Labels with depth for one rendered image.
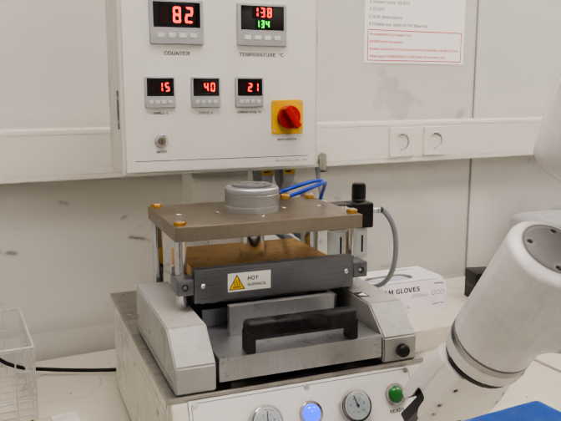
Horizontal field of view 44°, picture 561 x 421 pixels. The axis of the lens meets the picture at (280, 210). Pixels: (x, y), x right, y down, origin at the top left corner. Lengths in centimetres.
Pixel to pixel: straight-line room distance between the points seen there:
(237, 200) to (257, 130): 19
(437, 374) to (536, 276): 18
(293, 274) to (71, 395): 54
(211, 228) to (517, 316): 42
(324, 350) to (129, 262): 70
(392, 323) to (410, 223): 87
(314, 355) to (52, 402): 57
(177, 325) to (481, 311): 37
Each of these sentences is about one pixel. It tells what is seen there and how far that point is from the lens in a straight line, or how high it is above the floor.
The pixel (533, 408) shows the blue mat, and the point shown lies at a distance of 130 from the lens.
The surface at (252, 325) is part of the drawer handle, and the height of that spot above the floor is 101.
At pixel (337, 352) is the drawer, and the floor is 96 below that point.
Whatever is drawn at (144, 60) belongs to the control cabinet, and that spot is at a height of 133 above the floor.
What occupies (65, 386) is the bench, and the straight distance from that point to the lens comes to 136.
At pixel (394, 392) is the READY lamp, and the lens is 93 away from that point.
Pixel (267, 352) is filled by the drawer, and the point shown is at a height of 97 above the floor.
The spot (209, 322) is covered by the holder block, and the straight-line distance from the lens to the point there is 95.
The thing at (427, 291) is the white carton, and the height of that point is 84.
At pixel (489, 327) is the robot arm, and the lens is 68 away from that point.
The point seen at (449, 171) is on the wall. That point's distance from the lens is 185.
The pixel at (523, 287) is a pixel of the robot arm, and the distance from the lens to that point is 64.
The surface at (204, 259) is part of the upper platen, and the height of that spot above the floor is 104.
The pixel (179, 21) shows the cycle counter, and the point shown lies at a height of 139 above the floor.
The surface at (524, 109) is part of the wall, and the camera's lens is 201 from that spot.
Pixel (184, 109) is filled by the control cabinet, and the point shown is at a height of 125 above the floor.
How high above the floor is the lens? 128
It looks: 10 degrees down
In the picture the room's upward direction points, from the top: straight up
